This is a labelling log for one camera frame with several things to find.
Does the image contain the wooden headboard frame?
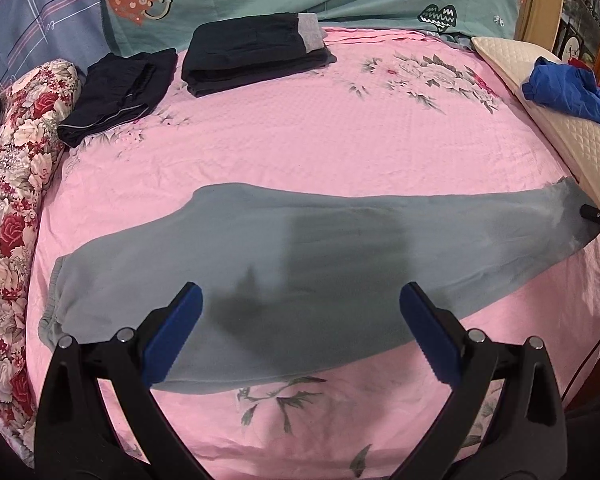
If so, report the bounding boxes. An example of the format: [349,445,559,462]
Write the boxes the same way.
[515,0,564,51]

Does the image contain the pink floral bed sheet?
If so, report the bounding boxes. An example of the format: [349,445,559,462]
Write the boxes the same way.
[21,24,600,480]

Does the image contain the folded dark navy pants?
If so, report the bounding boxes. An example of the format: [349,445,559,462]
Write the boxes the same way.
[57,49,178,148]

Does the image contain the blue garment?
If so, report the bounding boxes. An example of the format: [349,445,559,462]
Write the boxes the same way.
[521,56,600,125]

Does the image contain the red garment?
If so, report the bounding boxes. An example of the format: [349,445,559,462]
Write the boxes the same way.
[568,58,595,73]

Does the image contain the black cable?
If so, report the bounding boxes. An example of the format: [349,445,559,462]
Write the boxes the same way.
[559,303,600,403]

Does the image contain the cream quilted pillow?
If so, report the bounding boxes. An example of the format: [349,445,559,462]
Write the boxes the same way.
[471,37,600,208]

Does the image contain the red rose floral bolster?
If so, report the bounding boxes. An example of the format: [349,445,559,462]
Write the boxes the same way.
[0,58,81,466]

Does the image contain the grey fleece pants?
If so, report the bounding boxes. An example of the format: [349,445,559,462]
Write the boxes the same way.
[38,178,600,394]

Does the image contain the folded navy pants grey cuff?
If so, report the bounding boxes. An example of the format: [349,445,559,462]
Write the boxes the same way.
[181,13,337,96]

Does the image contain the blue plaid pillow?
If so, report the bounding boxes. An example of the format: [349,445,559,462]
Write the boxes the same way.
[0,0,109,87]

